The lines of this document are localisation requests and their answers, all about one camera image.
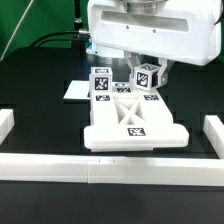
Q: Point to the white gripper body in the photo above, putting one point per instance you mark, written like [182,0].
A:
[181,30]

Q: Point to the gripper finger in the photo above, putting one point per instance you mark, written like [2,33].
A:
[132,60]
[162,75]

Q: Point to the white tagged cube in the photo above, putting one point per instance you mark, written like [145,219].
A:
[143,75]
[101,79]

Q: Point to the white chair back frame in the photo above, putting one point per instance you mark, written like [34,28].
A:
[129,119]

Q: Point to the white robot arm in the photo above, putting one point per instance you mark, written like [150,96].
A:
[135,6]

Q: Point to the white U-shaped fence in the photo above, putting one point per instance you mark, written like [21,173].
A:
[116,170]

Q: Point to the grey diagonal rod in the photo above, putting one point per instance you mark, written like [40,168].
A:
[18,25]

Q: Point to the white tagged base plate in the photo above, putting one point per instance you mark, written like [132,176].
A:
[77,90]

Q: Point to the black vertical post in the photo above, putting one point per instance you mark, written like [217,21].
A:
[77,22]

